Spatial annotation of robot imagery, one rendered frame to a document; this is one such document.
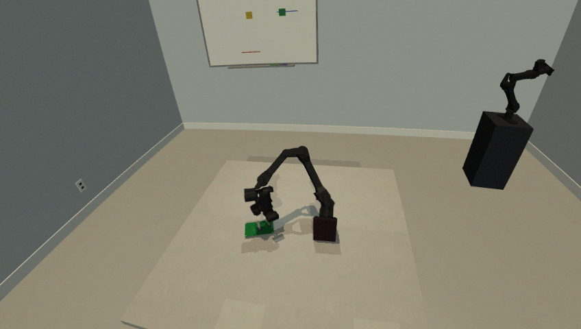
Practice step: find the green circuit board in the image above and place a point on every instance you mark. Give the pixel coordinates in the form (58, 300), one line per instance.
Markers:
(258, 228)

